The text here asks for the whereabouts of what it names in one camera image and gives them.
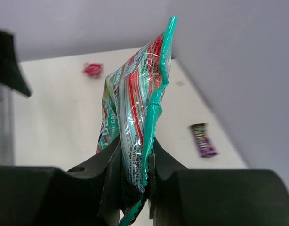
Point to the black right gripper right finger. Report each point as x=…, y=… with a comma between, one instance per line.
x=214, y=197

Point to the teal Fox's candy bag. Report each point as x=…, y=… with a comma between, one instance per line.
x=131, y=106

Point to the red crumpled candy wrapper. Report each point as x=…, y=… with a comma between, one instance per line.
x=93, y=69

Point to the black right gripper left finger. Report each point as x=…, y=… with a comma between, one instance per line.
x=86, y=195

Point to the brown purple M&M's pack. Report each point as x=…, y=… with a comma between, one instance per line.
x=204, y=144

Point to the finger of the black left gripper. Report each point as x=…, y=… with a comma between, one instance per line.
x=10, y=74

